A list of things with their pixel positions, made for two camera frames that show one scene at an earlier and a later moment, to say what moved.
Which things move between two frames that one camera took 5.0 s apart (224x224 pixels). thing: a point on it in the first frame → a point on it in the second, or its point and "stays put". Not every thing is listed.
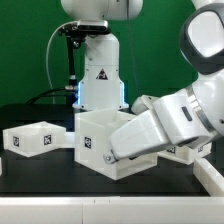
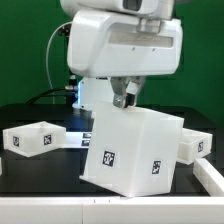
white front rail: (113, 210) stays put
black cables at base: (71, 94) stays put
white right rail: (209, 176) stays put
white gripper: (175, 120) → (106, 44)
